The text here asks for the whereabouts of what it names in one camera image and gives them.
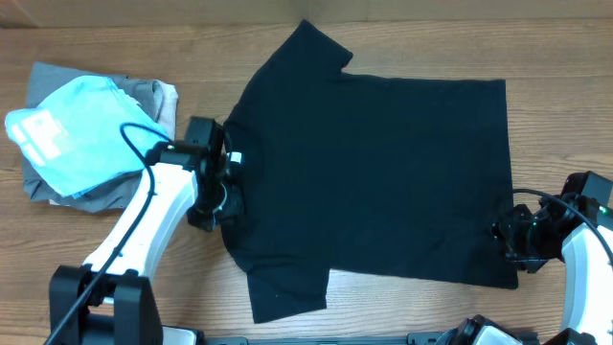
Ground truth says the light blue folded shirt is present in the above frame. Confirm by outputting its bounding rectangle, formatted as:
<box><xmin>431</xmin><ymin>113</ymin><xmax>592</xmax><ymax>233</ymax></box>
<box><xmin>5</xmin><ymin>76</ymin><xmax>169</xmax><ymax>197</ymax></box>

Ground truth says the black t-shirt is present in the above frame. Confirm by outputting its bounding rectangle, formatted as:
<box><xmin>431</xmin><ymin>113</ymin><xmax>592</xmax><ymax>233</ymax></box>
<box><xmin>222</xmin><ymin>22</ymin><xmax>518</xmax><ymax>323</ymax></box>

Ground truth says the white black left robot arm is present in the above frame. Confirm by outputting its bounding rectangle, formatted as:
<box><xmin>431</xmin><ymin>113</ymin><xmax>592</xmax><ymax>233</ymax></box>
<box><xmin>47</xmin><ymin>117</ymin><xmax>245</xmax><ymax>345</ymax></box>

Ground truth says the white pink folded garment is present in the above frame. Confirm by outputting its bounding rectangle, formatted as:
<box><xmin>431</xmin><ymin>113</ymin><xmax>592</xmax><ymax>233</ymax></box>
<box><xmin>146</xmin><ymin>80</ymin><xmax>179</xmax><ymax>140</ymax></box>

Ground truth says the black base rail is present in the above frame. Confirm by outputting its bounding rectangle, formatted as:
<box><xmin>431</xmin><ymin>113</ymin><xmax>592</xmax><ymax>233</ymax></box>
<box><xmin>162</xmin><ymin>325</ymin><xmax>542</xmax><ymax>345</ymax></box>

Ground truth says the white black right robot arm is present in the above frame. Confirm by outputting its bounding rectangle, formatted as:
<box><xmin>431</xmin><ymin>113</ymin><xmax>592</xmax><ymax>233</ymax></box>
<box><xmin>492</xmin><ymin>172</ymin><xmax>612</xmax><ymax>345</ymax></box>

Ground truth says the grey folded garment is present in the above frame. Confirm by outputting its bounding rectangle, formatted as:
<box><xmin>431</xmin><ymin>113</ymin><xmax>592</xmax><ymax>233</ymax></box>
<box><xmin>21</xmin><ymin>61</ymin><xmax>158</xmax><ymax>213</ymax></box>

